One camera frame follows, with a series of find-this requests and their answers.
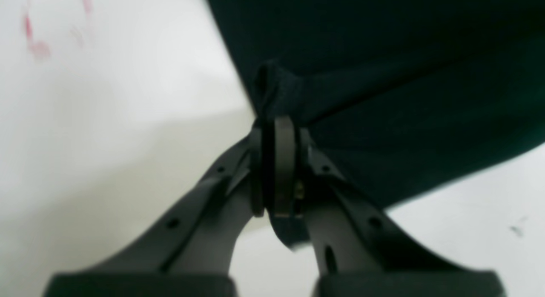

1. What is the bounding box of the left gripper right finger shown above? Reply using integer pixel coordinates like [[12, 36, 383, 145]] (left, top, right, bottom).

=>
[[272, 116, 505, 297]]

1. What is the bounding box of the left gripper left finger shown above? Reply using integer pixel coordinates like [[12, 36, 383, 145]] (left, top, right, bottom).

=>
[[45, 127, 265, 297]]

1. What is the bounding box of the black graphic T-shirt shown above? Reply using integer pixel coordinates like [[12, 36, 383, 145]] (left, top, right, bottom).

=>
[[202, 0, 545, 248]]

